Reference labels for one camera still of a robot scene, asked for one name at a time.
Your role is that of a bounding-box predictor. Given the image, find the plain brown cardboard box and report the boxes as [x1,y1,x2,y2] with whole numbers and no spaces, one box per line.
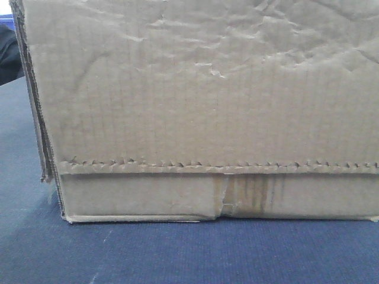
[10,1,378,223]

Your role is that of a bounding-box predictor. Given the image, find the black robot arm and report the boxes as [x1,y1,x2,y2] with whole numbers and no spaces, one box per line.
[0,24,24,85]

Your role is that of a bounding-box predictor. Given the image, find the blue plastic bin upper left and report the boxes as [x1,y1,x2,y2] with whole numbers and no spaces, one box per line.
[0,14,15,30]

